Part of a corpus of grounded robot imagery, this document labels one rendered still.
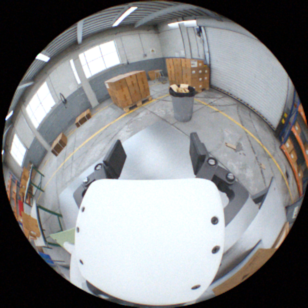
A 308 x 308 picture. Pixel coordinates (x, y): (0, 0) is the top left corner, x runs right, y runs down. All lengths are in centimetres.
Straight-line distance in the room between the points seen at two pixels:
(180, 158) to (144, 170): 16
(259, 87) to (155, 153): 357
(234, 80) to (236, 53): 112
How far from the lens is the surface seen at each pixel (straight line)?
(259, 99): 372
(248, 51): 381
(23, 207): 588
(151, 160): 45
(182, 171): 41
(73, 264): 38
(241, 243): 53
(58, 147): 367
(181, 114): 182
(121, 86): 246
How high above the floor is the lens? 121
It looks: 55 degrees down
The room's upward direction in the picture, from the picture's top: 16 degrees counter-clockwise
